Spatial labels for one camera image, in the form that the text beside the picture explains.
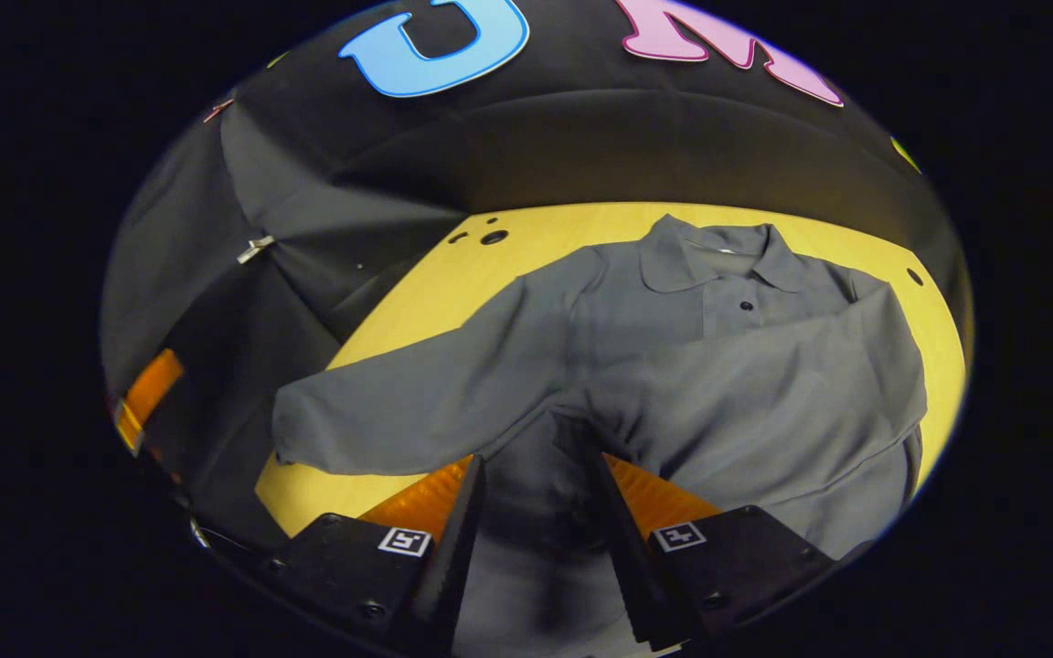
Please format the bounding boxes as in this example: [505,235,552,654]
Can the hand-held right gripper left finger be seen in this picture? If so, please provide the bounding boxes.
[261,455,486,655]

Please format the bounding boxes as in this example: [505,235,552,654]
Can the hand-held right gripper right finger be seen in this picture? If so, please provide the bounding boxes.
[586,448,838,650]

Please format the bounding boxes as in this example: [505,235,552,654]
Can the grey collared shirt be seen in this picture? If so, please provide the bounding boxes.
[271,215,930,658]

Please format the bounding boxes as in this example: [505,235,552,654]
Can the black backdrop cloth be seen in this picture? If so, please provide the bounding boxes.
[101,0,971,549]

